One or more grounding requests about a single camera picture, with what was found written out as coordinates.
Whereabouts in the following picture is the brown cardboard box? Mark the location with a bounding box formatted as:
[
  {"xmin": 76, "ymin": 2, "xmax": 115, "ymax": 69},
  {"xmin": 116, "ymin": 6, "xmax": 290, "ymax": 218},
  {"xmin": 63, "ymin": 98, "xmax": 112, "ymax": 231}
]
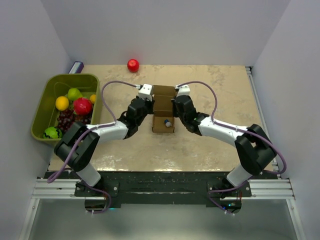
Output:
[{"xmin": 152, "ymin": 85, "xmax": 176, "ymax": 134}]

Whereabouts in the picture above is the purple white box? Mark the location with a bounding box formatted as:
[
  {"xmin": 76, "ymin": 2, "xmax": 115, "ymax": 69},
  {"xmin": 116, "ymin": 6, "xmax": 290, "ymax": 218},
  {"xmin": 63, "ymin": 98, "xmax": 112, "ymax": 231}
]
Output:
[{"xmin": 68, "ymin": 61, "xmax": 84, "ymax": 74}]

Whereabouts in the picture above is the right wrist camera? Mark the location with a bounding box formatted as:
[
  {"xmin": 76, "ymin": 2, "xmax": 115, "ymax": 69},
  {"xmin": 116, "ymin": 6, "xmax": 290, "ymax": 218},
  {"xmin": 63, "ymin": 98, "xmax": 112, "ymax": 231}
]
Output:
[{"xmin": 174, "ymin": 84, "xmax": 191, "ymax": 97}]

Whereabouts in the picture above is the small blue white toy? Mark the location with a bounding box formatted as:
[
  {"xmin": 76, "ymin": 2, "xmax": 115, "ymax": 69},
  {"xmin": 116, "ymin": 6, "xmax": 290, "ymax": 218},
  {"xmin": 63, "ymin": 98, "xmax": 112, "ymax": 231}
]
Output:
[{"xmin": 164, "ymin": 119, "xmax": 173, "ymax": 128}]

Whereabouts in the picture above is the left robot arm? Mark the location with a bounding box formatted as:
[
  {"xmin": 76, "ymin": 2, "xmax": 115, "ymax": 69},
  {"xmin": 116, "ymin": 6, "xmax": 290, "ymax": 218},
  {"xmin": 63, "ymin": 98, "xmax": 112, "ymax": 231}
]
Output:
[{"xmin": 54, "ymin": 97, "xmax": 154, "ymax": 196}]

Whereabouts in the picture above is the purple grapes bunch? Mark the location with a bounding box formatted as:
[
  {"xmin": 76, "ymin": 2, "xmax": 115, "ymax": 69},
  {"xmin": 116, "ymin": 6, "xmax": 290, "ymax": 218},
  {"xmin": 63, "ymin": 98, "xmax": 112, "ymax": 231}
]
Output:
[{"xmin": 57, "ymin": 108, "xmax": 92, "ymax": 134}]

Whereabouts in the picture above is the yellow lemon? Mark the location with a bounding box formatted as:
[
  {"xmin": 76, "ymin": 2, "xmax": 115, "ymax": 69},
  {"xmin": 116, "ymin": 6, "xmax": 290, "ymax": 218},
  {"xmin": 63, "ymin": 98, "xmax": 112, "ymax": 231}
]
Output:
[{"xmin": 55, "ymin": 96, "xmax": 70, "ymax": 112}]

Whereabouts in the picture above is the small watermelon toy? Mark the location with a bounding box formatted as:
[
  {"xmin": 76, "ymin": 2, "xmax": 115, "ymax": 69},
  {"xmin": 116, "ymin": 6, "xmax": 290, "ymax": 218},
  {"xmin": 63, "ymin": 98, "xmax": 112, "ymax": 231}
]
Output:
[{"xmin": 42, "ymin": 126, "xmax": 63, "ymax": 139}]

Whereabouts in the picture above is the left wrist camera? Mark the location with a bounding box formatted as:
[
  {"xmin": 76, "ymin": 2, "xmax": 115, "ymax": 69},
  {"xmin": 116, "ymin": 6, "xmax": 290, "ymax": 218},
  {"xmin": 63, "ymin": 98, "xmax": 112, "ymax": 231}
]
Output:
[{"xmin": 138, "ymin": 84, "xmax": 153, "ymax": 101}]

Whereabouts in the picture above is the green plastic bin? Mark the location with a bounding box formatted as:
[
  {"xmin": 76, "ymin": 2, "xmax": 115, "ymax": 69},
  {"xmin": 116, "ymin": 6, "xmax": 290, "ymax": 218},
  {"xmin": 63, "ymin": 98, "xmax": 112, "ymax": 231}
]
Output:
[{"xmin": 30, "ymin": 73, "xmax": 103, "ymax": 147}]

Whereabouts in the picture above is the red apple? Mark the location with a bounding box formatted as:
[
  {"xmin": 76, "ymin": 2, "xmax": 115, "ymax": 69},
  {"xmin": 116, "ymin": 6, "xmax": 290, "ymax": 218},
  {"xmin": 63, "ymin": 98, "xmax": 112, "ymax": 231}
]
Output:
[{"xmin": 127, "ymin": 58, "xmax": 140, "ymax": 73}]

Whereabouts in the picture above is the small orange fruit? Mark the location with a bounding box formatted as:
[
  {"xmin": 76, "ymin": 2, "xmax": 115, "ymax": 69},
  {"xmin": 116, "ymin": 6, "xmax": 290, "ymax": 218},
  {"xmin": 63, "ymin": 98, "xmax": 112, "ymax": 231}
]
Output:
[{"xmin": 89, "ymin": 94, "xmax": 97, "ymax": 105}]

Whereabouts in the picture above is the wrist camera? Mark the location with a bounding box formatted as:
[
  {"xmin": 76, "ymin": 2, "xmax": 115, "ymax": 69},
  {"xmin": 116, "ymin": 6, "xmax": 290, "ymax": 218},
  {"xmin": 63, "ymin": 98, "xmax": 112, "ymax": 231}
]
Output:
[
  {"xmin": 138, "ymin": 84, "xmax": 153, "ymax": 101},
  {"xmin": 174, "ymin": 84, "xmax": 191, "ymax": 97}
]

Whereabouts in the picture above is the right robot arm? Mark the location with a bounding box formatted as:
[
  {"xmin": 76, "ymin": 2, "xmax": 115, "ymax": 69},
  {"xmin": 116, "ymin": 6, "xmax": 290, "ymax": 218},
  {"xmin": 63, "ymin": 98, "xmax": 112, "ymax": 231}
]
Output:
[{"xmin": 172, "ymin": 95, "xmax": 277, "ymax": 197}]

